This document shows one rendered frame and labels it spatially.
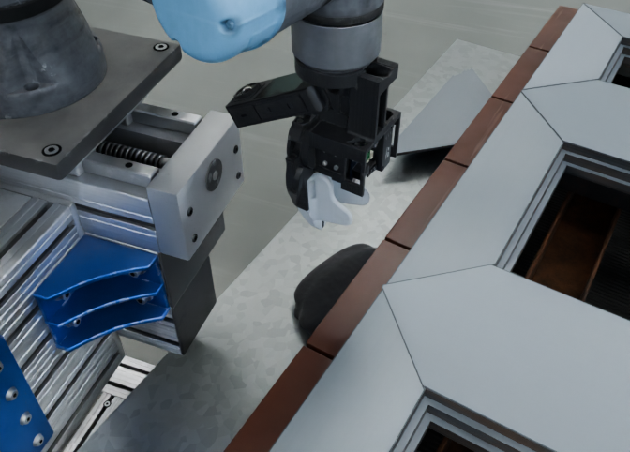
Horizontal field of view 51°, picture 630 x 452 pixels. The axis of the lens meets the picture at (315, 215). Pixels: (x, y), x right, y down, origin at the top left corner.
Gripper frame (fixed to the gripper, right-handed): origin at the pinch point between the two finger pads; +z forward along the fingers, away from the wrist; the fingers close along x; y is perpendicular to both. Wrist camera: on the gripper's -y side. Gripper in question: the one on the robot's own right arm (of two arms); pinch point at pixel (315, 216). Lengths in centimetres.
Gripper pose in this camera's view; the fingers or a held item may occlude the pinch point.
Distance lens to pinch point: 71.2
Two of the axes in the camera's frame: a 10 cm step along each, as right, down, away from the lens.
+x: 5.2, -5.9, 6.2
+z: 0.0, 7.3, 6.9
